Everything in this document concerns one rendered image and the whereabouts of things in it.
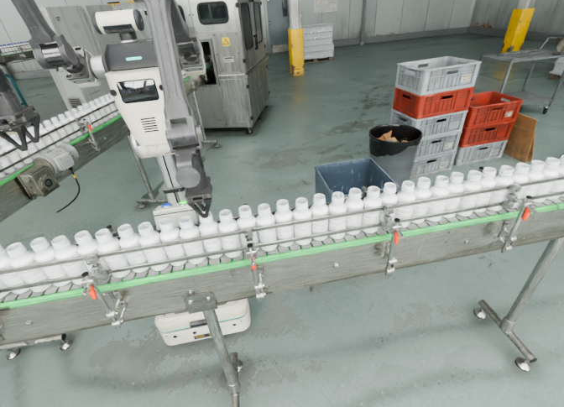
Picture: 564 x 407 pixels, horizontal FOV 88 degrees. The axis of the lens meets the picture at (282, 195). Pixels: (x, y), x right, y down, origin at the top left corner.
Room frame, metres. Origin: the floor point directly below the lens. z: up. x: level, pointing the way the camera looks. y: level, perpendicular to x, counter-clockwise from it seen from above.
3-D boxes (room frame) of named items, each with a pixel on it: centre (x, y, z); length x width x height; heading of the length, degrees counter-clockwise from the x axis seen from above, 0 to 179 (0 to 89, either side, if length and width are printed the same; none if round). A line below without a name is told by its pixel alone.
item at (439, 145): (2.91, -1.57, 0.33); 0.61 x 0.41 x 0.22; 103
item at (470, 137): (3.10, -2.25, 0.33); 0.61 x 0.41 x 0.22; 100
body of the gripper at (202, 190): (0.72, 0.23, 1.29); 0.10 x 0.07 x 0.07; 7
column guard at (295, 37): (8.50, -0.70, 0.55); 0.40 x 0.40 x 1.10; 7
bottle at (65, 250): (0.66, 0.65, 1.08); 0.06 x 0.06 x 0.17
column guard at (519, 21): (8.66, -6.62, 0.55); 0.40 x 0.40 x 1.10; 7
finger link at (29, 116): (0.82, 0.70, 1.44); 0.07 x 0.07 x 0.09; 8
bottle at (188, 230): (0.70, 0.29, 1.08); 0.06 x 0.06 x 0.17
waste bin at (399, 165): (2.45, -1.06, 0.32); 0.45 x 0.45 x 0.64
